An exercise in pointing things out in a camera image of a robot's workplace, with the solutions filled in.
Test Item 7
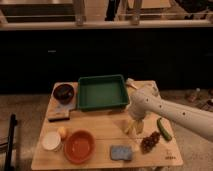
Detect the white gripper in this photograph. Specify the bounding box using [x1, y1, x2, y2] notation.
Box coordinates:
[127, 107, 146, 135]

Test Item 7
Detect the yellow banana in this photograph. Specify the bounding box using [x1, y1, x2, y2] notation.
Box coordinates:
[124, 121, 137, 134]

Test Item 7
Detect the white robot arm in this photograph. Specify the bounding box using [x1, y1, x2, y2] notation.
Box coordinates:
[128, 85, 213, 142]

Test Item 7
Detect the red bowl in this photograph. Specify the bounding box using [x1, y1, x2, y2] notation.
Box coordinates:
[63, 130, 95, 164]

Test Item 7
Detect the dark brown bowl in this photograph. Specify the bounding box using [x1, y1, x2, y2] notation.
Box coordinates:
[53, 84, 74, 104]

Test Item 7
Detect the dark red grape bunch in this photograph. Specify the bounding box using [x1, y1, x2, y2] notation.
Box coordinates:
[141, 132, 160, 153]

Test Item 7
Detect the green cucumber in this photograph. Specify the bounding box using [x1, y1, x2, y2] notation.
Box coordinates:
[157, 118, 172, 142]

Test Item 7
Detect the blue sponge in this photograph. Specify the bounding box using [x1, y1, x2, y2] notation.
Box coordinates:
[110, 145, 133, 161]

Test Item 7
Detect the green plastic tray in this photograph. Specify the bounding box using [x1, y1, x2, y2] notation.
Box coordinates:
[77, 74, 129, 111]

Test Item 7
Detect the yellow lemon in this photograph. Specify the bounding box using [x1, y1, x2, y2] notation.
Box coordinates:
[57, 127, 68, 139]

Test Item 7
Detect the wooden cutting board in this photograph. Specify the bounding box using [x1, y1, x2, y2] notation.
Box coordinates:
[47, 90, 75, 122]

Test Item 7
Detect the white cup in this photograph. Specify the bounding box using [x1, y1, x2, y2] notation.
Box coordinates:
[41, 131, 62, 151]

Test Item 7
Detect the black chair frame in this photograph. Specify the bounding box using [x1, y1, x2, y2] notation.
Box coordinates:
[0, 114, 18, 171]

